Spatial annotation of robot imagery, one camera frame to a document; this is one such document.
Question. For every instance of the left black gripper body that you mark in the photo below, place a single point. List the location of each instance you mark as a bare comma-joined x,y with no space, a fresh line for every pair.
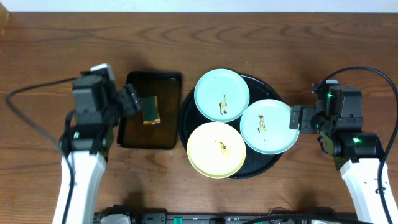
130,101

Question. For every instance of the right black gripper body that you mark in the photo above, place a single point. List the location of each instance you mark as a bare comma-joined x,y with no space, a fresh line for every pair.
311,122

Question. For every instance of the green and orange sponge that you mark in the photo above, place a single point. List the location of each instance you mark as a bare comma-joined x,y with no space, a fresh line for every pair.
150,111

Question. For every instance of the light blue plate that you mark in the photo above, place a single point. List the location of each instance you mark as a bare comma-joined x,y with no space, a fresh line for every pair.
221,95
264,127

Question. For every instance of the light blue plate top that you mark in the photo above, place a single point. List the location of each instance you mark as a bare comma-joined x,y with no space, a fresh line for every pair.
221,95

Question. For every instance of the pale yellow plate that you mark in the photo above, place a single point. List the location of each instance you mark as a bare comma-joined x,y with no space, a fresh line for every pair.
216,150

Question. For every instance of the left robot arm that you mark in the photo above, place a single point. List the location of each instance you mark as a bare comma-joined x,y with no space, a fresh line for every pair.
86,141

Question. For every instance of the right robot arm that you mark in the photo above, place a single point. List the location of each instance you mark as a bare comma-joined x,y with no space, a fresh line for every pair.
357,155

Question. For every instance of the black rectangular water tray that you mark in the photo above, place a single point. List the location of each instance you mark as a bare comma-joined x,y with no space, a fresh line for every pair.
166,86

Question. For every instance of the round black serving tray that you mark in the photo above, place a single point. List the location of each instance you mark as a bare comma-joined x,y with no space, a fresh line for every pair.
190,118

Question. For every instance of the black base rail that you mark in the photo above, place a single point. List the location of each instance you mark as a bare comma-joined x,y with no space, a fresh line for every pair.
124,214

